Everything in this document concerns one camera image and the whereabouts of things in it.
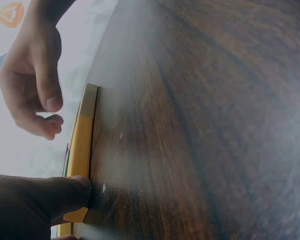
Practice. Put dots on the person's right forearm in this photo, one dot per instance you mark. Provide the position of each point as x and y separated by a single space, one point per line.
43 13

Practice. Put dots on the yellow box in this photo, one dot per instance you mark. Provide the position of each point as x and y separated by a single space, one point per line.
82 145

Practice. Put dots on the person's right fingers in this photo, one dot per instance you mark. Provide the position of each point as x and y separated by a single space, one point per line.
48 126

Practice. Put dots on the person's right hand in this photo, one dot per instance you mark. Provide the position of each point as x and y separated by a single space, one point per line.
30 72

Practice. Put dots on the person's right thumb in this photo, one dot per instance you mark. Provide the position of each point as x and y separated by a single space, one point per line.
51 92

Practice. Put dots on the person's left thumb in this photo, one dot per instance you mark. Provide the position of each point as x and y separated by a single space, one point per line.
65 193

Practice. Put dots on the person's left hand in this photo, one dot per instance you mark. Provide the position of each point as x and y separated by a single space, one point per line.
20 207

